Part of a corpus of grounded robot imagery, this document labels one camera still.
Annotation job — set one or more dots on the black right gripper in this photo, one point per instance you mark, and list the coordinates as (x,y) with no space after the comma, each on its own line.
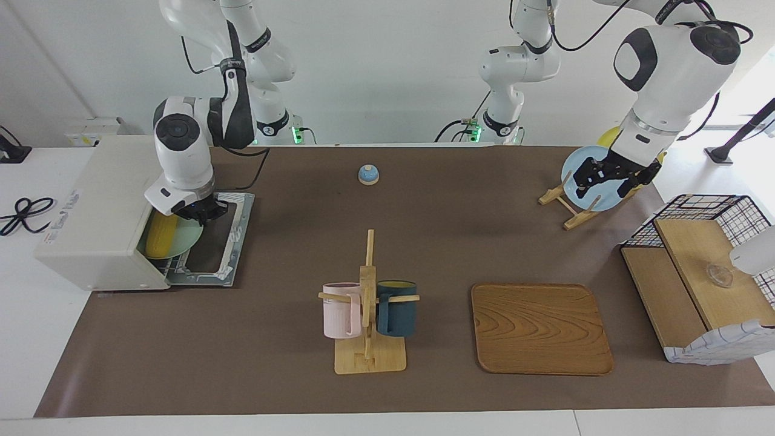
(203,212)

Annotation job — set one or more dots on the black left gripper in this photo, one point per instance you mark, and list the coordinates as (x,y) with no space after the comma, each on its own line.
(636,166)

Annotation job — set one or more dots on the pale green round plate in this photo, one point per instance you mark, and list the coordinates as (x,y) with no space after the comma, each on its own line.
(187,236)

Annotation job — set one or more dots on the yellow corn cob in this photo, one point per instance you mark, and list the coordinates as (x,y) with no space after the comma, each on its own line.
(161,236)

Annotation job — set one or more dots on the beige toaster oven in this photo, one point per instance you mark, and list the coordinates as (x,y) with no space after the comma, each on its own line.
(97,206)

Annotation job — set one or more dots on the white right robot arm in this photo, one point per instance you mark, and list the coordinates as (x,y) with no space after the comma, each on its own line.
(181,163)

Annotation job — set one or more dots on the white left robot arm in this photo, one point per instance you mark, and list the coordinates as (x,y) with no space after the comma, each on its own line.
(666,79)

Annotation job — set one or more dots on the light blue plate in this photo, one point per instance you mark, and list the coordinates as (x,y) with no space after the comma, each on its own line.
(605,194)

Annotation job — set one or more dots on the yellow plate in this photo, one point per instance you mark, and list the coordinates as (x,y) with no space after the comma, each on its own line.
(610,138)

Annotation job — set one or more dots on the wooden plate rack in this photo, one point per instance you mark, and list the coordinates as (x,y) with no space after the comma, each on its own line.
(554,195)

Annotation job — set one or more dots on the black tripod stand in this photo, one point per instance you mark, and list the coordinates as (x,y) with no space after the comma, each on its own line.
(720,154)

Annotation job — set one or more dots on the white power strip box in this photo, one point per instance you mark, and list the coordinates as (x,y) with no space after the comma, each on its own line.
(91,133)

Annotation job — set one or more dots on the clear glass dish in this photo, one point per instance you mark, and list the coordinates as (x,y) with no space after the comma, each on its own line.
(719,276)

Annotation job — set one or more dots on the white rounded plastic housing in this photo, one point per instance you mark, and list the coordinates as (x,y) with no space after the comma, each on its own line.
(757,251)

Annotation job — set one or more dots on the brown wooden tray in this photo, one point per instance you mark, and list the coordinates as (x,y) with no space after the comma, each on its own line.
(539,330)

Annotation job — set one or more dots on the small blue call bell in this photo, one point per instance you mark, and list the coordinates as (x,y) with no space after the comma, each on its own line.
(369,175)

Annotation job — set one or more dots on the pink mug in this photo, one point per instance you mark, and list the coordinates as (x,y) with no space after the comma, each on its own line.
(339,315)

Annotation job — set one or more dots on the white grid-patterned cloth liner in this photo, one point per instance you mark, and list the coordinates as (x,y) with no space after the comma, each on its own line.
(714,345)

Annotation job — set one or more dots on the brown table mat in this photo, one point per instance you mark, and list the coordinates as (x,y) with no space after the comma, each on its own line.
(424,242)

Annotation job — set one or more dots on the black stand base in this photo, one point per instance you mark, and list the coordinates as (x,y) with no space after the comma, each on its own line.
(12,154)

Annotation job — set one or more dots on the dark blue mug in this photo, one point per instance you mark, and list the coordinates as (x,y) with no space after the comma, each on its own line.
(396,315)

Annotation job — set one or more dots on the wooden mug tree stand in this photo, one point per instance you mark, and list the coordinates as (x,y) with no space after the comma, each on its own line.
(369,360)

